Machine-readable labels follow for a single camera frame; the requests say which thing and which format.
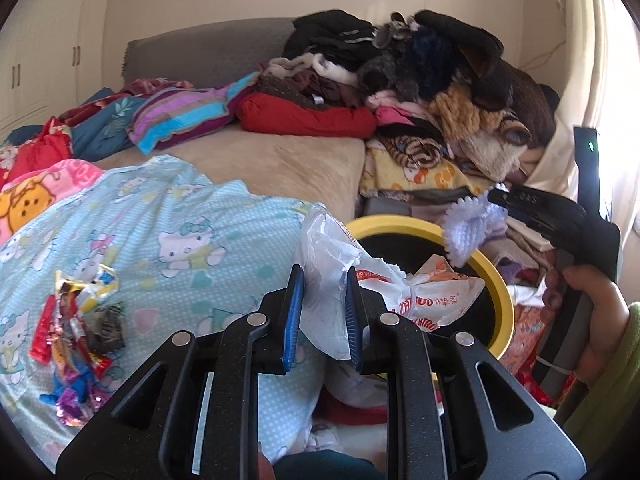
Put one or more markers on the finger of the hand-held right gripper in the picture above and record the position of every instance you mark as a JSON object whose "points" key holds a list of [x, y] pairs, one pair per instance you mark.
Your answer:
{"points": [[500, 199]]}

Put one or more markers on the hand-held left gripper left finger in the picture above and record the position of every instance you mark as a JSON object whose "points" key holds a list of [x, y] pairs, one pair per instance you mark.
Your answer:
{"points": [[292, 317]]}

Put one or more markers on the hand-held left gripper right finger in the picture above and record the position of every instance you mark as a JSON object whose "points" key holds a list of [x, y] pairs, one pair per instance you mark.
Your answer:
{"points": [[354, 330]]}

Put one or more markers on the white crocheted cloth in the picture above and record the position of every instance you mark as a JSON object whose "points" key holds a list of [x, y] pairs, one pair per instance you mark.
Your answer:
{"points": [[465, 230]]}

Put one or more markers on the white plastic bag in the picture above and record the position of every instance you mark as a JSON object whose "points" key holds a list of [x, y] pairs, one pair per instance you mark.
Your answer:
{"points": [[325, 260]]}

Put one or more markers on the yellow round bin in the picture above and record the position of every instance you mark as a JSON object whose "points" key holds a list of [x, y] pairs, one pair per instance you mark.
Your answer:
{"points": [[385, 225]]}

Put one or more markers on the pile of candy wrappers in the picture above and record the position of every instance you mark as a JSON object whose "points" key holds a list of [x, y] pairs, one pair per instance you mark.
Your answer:
{"points": [[65, 325]]}

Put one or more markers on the blue rubber glove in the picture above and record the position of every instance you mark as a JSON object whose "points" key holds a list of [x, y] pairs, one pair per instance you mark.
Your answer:
{"points": [[70, 380]]}

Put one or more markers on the person's right forearm green sleeve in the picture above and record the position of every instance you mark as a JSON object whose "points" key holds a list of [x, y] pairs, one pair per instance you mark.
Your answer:
{"points": [[610, 400]]}

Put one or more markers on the person's right hand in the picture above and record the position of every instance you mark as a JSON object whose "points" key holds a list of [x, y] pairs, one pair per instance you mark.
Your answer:
{"points": [[605, 320]]}

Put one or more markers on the person's left hand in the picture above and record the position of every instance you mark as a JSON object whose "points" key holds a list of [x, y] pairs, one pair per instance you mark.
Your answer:
{"points": [[266, 467]]}

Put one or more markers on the white and red cloth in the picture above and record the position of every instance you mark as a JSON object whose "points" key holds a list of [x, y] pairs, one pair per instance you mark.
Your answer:
{"points": [[350, 385]]}

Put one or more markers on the yellow cartoon-print blanket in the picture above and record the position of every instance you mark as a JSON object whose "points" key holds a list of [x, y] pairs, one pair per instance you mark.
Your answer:
{"points": [[425, 177]]}

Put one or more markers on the pile of mixed clothes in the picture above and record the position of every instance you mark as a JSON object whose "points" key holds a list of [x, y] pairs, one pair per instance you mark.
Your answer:
{"points": [[450, 85]]}

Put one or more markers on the dark teal cloth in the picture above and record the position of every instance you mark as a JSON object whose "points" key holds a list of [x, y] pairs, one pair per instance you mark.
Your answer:
{"points": [[325, 467]]}

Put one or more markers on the white curtain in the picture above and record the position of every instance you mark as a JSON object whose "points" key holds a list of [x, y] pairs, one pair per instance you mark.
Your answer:
{"points": [[605, 60]]}

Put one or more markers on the light blue cat-print blanket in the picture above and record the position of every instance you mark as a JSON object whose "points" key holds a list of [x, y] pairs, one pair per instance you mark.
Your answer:
{"points": [[150, 220]]}

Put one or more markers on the red garment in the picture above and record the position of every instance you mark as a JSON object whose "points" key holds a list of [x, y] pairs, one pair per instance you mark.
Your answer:
{"points": [[300, 117]]}

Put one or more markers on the purple striped pillow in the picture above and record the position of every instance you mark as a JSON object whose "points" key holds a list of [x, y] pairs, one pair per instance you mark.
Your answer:
{"points": [[185, 115]]}

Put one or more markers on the black jacket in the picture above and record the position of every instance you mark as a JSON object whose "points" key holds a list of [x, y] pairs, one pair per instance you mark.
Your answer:
{"points": [[330, 35]]}

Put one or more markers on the blue leaf-print quilt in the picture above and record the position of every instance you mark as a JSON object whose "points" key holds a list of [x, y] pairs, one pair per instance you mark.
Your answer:
{"points": [[100, 125]]}

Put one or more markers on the grey sofa backrest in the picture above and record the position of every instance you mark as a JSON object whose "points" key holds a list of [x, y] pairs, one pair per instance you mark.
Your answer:
{"points": [[200, 50]]}

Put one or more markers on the pink bear-print blanket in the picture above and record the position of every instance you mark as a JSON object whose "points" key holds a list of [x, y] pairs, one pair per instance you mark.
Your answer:
{"points": [[30, 195]]}

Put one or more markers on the white wardrobe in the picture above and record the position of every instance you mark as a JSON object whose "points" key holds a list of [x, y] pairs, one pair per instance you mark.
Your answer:
{"points": [[45, 45]]}

